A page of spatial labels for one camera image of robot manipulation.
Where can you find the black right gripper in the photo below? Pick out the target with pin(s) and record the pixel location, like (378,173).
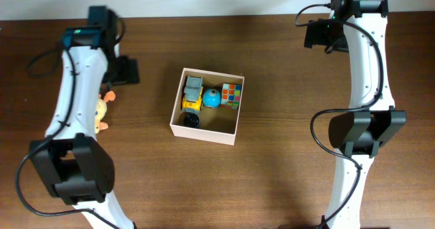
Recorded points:
(315,37)

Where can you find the yellow grey toy truck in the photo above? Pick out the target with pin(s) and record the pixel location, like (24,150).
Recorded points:
(192,99)

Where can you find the yellow plush duck toy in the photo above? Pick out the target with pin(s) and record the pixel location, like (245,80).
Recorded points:
(101,110)

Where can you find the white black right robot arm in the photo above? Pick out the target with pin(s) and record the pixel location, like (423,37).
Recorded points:
(356,134)

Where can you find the black round lid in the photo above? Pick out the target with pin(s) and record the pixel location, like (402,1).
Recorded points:
(191,120)

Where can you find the blue ball toy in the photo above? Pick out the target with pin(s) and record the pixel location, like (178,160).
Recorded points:
(211,98)

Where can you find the colourful puzzle cube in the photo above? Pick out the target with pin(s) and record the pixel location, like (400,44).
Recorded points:
(231,96)

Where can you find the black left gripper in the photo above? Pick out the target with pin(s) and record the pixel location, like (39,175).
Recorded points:
(132,74)

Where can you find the beige cardboard box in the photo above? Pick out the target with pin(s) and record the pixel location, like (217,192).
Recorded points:
(217,125)

